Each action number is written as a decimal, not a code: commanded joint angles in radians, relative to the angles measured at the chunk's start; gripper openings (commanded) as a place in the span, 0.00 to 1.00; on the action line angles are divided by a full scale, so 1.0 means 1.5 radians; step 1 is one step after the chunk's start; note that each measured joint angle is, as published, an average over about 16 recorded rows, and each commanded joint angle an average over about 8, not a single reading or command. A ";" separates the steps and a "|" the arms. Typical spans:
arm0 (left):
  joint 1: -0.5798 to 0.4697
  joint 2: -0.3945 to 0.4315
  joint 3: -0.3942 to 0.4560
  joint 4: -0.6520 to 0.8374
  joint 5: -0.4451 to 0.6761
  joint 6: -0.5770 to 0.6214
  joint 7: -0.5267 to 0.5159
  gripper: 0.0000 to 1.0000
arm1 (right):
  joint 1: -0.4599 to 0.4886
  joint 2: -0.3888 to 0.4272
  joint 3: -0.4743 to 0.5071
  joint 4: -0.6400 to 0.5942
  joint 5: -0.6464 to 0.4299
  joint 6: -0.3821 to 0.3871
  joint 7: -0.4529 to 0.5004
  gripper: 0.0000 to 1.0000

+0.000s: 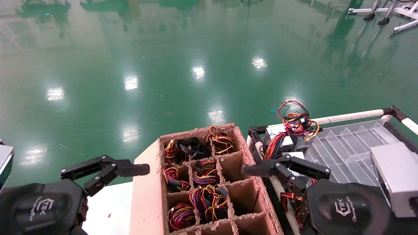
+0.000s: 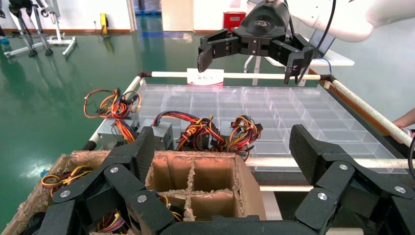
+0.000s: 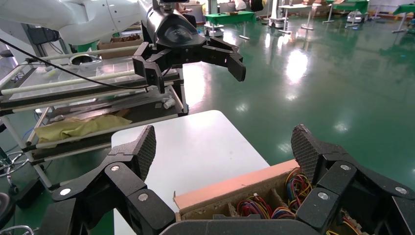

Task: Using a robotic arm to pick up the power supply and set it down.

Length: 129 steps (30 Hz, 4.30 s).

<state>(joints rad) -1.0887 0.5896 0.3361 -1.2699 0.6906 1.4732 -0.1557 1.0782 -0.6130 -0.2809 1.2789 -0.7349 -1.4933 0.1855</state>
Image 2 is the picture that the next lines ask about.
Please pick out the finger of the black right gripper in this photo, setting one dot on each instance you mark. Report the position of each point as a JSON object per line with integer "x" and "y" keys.
{"x": 295, "y": 52}
{"x": 217, "y": 45}

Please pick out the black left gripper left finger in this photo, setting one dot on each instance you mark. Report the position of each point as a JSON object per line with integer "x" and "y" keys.
{"x": 142, "y": 152}

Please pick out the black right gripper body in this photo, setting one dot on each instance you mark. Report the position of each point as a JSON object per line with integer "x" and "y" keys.
{"x": 262, "y": 22}

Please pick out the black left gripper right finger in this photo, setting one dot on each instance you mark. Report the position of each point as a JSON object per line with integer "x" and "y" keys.
{"x": 311, "y": 152}

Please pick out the white handheld controller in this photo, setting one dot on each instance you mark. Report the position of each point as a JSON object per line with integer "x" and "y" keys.
{"x": 407, "y": 132}

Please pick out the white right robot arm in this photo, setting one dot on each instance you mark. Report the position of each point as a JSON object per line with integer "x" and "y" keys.
{"x": 350, "y": 16}

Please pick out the person hand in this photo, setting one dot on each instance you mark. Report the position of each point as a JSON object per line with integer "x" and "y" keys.
{"x": 400, "y": 126}

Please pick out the red cabinet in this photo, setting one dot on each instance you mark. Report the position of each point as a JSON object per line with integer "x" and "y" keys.
{"x": 234, "y": 20}

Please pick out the white sign red text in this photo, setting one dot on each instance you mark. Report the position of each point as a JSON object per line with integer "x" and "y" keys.
{"x": 206, "y": 77}

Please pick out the black laptop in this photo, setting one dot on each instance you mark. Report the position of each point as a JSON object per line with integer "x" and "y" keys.
{"x": 328, "y": 42}

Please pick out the white office desk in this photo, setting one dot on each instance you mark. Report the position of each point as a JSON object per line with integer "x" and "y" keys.
{"x": 337, "y": 60}

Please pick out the clear plastic divided tray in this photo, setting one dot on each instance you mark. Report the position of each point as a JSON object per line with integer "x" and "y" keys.
{"x": 291, "y": 113}

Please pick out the brown divided cardboard box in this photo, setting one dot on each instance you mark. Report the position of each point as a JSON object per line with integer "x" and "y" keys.
{"x": 249, "y": 194}

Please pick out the blue pallet stack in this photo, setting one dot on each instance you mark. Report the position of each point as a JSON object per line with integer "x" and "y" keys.
{"x": 147, "y": 6}

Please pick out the black legged robot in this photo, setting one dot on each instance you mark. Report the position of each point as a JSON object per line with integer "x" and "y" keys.
{"x": 19, "y": 6}

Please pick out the white stand frame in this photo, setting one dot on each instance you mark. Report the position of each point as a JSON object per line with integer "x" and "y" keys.
{"x": 61, "y": 40}

